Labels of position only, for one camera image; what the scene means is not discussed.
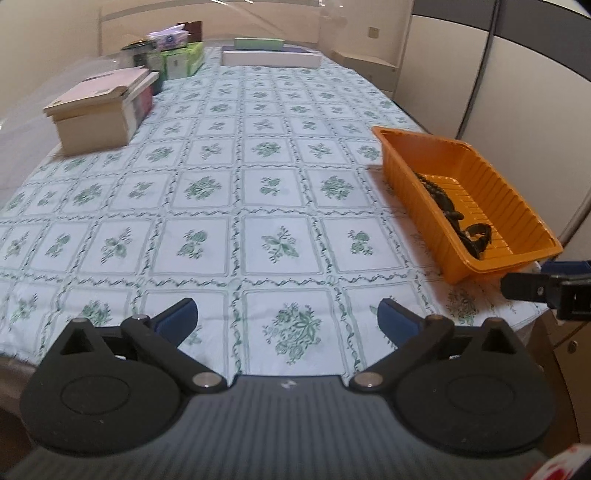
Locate orange plastic tray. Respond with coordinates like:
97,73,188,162
372,126,563,285

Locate dark long bead necklace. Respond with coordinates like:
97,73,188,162
413,172,465,222

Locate black wrist watch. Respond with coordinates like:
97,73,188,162
454,223,492,260

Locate floral patterned bed sheet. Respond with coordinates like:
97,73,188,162
1,48,542,377

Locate sliding wardrobe doors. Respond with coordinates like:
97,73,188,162
394,1,591,260

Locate beige cardboard box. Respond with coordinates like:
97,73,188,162
52,88,153,156

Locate books on box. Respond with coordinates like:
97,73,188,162
42,66,160,135

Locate dark green cup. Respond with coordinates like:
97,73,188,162
150,70,165,96

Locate beige nightstand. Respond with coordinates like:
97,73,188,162
331,50,399,97

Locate green tissue box pack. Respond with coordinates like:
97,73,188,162
161,42,204,80

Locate long white box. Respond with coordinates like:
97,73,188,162
221,51,324,69

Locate purple tissue pack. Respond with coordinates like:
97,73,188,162
147,27,189,51

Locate green flat box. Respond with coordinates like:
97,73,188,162
233,37,284,51

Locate dark brown box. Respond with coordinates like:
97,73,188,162
183,21,202,43

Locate wooden bed headboard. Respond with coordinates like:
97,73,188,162
98,1,324,55

